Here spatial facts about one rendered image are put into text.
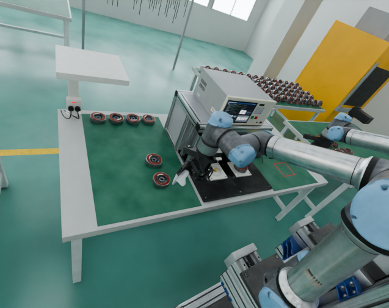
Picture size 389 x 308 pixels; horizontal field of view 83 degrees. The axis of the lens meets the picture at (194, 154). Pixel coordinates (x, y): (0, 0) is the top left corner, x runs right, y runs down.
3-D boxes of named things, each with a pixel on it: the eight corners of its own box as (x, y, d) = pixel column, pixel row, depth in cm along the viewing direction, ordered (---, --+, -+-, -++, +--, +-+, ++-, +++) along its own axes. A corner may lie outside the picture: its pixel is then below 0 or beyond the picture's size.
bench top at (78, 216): (325, 185, 214) (328, 182, 211) (62, 242, 102) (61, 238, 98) (264, 122, 274) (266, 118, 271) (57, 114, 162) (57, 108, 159)
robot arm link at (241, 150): (268, 147, 69) (244, 126, 74) (246, 154, 62) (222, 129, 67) (255, 164, 74) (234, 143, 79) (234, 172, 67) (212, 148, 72)
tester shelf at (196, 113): (270, 132, 173) (273, 128, 171) (197, 132, 139) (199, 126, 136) (241, 101, 200) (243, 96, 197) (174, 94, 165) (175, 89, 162)
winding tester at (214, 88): (261, 125, 167) (276, 102, 154) (215, 124, 144) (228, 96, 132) (236, 97, 190) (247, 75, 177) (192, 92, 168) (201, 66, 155)
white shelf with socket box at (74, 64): (120, 139, 158) (129, 80, 129) (60, 140, 139) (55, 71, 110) (112, 110, 178) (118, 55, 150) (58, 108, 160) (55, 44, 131)
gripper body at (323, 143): (316, 157, 132) (330, 142, 125) (305, 148, 137) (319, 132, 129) (322, 156, 136) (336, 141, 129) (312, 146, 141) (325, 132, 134)
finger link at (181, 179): (173, 192, 84) (190, 177, 82) (167, 180, 87) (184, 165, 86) (178, 194, 87) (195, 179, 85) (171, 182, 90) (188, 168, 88)
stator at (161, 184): (171, 186, 141) (173, 183, 139) (156, 190, 135) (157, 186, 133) (165, 173, 147) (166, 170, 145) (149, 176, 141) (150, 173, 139)
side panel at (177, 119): (178, 150, 170) (192, 117, 150) (174, 151, 168) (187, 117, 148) (167, 128, 186) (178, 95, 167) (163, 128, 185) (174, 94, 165)
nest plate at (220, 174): (227, 178, 162) (228, 177, 161) (210, 181, 154) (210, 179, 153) (217, 164, 171) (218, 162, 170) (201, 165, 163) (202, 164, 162)
